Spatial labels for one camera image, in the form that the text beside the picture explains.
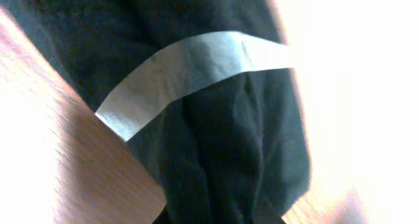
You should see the black taped garment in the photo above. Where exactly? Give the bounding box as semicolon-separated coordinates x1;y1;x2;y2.
1;0;310;223

